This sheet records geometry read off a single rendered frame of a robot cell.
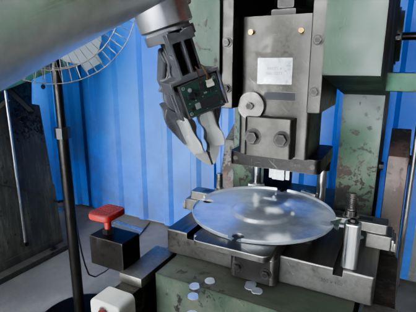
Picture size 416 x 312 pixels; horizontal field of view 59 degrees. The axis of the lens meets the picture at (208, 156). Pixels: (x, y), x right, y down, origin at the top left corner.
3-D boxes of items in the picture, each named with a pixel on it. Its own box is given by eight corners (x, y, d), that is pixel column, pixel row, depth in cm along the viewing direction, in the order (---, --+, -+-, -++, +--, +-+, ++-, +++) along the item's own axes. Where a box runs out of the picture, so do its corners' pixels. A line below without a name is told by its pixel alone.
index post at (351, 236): (356, 271, 69) (361, 223, 66) (339, 267, 70) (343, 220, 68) (358, 264, 71) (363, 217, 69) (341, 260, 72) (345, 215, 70)
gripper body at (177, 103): (182, 127, 50) (150, 37, 45) (167, 118, 57) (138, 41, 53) (232, 106, 51) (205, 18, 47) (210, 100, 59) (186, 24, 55)
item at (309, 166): (318, 187, 75) (320, 161, 74) (228, 174, 84) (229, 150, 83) (332, 168, 89) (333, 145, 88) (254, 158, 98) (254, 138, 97)
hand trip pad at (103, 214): (108, 250, 81) (106, 217, 79) (88, 244, 83) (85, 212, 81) (129, 237, 87) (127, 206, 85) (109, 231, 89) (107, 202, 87)
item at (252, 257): (264, 328, 62) (267, 255, 59) (192, 304, 68) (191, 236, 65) (301, 259, 83) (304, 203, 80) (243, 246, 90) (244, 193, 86)
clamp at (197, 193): (241, 220, 91) (242, 181, 88) (182, 208, 98) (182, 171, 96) (250, 212, 96) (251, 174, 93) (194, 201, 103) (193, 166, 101)
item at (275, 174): (288, 181, 83) (288, 165, 82) (267, 178, 85) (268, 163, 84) (291, 177, 86) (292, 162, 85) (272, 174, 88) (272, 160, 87)
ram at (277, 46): (301, 166, 71) (312, -1, 63) (229, 156, 77) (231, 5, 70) (319, 148, 85) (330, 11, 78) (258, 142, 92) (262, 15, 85)
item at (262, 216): (345, 201, 83) (345, 198, 82) (319, 260, 58) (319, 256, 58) (227, 182, 96) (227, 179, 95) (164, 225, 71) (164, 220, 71)
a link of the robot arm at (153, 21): (127, 10, 52) (179, -7, 54) (138, 43, 54) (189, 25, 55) (135, 2, 45) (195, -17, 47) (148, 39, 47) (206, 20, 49)
